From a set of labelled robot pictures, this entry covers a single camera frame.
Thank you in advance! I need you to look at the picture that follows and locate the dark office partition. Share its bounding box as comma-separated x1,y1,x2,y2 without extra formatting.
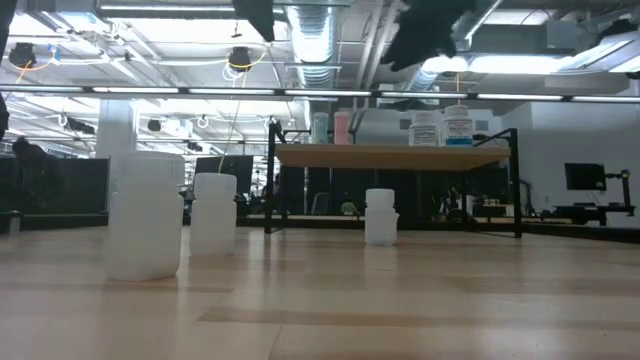
0,157,110,217

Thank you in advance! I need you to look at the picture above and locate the black desk monitor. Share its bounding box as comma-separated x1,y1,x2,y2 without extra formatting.
193,154,255,197

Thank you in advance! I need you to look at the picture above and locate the translucent white plastic bottle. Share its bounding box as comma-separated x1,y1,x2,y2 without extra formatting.
104,151,186,282
363,188,400,247
189,172,239,257

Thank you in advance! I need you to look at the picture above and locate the person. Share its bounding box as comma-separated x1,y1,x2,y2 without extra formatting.
10,137,69,214

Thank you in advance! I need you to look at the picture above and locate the black dome ceiling camera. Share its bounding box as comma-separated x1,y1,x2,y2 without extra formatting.
8,42,37,69
227,46,253,73

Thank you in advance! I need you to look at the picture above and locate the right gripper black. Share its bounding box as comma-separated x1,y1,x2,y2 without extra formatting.
380,0,476,72

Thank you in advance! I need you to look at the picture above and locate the white building pillar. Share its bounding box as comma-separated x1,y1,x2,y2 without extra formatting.
95,98,139,160

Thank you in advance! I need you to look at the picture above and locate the black monitor on arm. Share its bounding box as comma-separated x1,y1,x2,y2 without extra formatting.
564,162,608,192

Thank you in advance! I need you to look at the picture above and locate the blue pill vial white cap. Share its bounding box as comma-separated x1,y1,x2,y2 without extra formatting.
310,111,330,146

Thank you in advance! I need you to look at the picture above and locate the overhead LED light bar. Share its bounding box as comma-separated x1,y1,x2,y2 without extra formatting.
0,84,640,104

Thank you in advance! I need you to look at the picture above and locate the white blue-label supplement bottle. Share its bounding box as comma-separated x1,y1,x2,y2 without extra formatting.
440,104,475,148
408,111,440,148

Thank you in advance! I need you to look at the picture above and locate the wooden shelf black metal frame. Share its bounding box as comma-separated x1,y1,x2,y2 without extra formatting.
263,119,524,240

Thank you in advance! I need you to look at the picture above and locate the silver round air duct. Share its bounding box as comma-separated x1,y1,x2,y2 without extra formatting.
284,4,337,131

